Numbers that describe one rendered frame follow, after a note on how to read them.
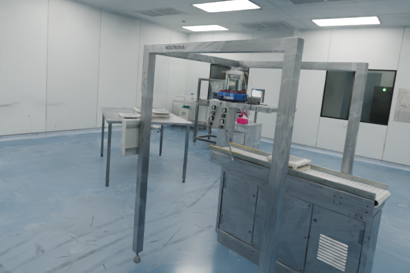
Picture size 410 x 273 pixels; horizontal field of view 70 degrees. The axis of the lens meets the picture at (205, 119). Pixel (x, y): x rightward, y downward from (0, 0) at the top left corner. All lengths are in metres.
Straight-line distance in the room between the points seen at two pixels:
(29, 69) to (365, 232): 6.09
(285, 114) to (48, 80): 5.92
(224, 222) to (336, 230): 0.97
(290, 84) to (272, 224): 0.66
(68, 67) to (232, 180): 5.20
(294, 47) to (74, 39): 6.11
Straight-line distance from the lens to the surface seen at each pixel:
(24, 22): 6.68
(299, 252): 2.37
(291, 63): 1.35
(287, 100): 1.35
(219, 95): 2.51
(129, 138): 2.15
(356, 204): 2.03
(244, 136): 5.02
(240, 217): 2.58
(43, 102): 6.81
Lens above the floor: 1.41
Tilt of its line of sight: 7 degrees down
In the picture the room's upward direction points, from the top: 5 degrees clockwise
